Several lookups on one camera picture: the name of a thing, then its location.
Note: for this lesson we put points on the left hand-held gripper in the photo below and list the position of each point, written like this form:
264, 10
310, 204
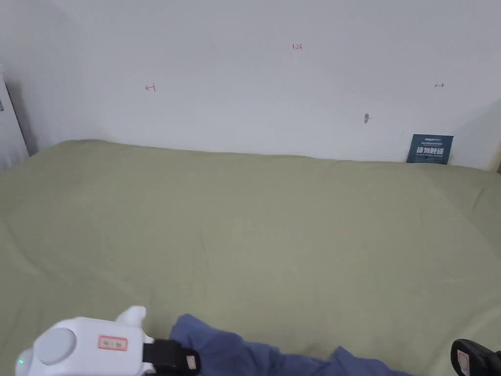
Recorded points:
90, 348

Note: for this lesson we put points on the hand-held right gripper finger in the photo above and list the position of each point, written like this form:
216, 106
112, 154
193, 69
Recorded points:
467, 358

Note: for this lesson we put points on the dark blue garment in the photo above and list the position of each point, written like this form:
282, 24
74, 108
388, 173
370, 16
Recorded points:
235, 352

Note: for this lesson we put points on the bed with pale green sheet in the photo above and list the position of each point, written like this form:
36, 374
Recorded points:
250, 235

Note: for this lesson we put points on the dark blue printed card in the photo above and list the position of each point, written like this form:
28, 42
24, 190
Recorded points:
429, 149

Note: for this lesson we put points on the white standing panel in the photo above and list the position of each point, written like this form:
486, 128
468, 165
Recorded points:
9, 125

